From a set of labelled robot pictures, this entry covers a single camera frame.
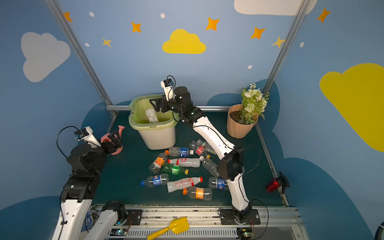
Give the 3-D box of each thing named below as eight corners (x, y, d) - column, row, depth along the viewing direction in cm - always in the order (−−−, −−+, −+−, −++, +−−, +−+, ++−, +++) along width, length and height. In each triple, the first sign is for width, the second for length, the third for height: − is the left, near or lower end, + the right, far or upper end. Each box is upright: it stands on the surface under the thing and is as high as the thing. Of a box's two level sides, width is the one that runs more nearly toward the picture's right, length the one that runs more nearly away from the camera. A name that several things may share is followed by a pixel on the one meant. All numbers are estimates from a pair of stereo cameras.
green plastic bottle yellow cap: (160, 175, 88) (160, 173, 86) (162, 165, 92) (161, 163, 90) (188, 175, 88) (188, 173, 86) (188, 165, 93) (188, 163, 90)
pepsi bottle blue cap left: (141, 189, 83) (140, 187, 80) (141, 180, 86) (140, 177, 84) (169, 183, 85) (169, 181, 82) (168, 174, 88) (168, 172, 86)
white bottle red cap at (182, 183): (168, 192, 82) (167, 190, 79) (167, 184, 85) (166, 182, 82) (203, 183, 85) (203, 181, 83) (201, 175, 88) (201, 173, 86)
